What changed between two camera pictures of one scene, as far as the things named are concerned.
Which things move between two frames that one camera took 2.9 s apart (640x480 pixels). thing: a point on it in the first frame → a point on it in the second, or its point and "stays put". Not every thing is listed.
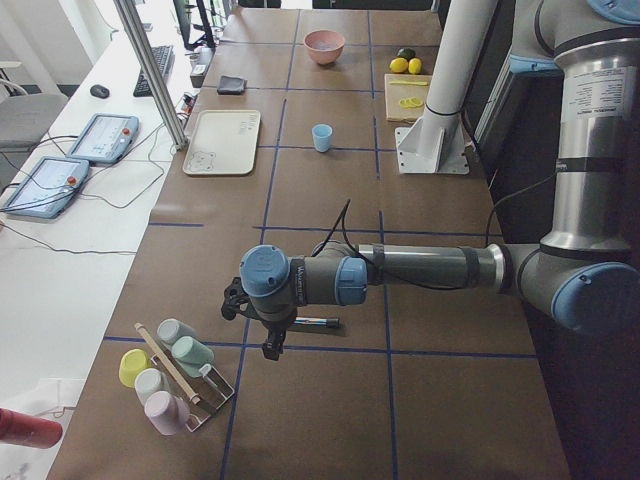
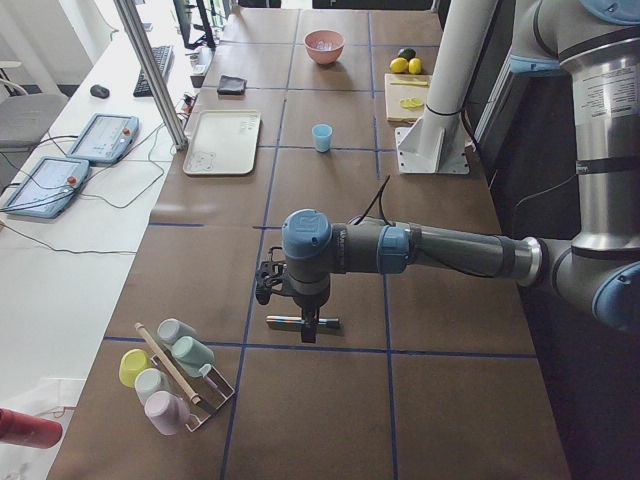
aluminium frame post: (155, 76) stays put
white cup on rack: (150, 381) stays put
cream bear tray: (223, 142) stays put
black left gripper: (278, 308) → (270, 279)
